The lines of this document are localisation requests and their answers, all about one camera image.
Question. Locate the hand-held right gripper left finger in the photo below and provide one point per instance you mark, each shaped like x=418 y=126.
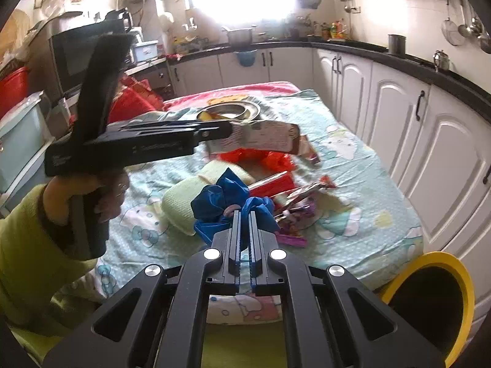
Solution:
x=236 y=237

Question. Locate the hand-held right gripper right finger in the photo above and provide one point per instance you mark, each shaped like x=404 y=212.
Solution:
x=254 y=237

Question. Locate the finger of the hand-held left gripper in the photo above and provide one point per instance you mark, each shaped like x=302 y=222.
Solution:
x=214 y=135
x=172 y=124

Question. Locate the blue plastic bag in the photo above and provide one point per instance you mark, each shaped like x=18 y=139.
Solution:
x=214 y=203

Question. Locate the white brown snack wrapper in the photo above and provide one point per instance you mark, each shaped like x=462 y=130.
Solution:
x=261 y=134

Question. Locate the yellow trash bin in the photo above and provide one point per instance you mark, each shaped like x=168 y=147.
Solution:
x=452 y=272

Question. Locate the yellow fruit peel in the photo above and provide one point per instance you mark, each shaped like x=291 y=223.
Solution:
x=205 y=116

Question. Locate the steel bowl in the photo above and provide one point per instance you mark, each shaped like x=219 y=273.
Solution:
x=234 y=110

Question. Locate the magenta snack wrapper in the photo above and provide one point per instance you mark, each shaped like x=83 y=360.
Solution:
x=293 y=239

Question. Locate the red basket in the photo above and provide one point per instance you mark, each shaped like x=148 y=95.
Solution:
x=134 y=99

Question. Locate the steel plate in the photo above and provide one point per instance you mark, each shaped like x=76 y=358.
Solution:
x=254 y=111

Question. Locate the pink blanket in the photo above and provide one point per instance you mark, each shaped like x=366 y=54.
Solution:
x=245 y=90

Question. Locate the red snack packet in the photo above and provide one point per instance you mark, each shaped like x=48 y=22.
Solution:
x=274 y=184

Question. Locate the light green cloth pouch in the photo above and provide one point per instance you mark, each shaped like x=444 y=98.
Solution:
x=180 y=203

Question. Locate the red plastic bag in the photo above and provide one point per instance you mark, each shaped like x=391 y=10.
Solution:
x=276 y=160

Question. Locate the clear container with blue lid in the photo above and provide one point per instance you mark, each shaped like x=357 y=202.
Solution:
x=145 y=51

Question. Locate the blue plastic basket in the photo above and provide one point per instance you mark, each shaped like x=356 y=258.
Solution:
x=244 y=57

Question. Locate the light blue storage box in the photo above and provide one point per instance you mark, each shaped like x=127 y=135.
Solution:
x=23 y=138

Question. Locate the steel cooking pot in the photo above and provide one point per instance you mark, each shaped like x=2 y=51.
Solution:
x=239 y=36

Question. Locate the black microwave oven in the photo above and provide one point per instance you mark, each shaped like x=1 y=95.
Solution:
x=69 y=53

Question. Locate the person's green garment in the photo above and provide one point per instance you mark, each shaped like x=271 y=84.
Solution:
x=245 y=347

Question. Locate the red plastic bin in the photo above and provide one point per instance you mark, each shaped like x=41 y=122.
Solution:
x=13 y=92

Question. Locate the cartoon print light blue blanket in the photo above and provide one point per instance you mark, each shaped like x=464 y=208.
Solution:
x=364 y=184

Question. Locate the group of condiment bottles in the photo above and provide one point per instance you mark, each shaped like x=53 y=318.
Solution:
x=335 y=30

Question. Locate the white kitchen cabinets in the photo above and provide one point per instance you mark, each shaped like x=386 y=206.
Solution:
x=391 y=96

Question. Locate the steel cup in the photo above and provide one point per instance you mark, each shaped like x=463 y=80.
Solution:
x=397 y=44

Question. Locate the small steel kettle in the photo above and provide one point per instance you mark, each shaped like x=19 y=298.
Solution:
x=442 y=61

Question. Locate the black countertop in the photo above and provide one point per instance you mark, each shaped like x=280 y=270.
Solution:
x=460 y=84

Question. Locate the hanging steel ladle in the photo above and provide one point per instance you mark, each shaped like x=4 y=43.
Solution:
x=464 y=30

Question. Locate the row of hanging utensils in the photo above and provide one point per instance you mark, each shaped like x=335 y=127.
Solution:
x=481 y=32

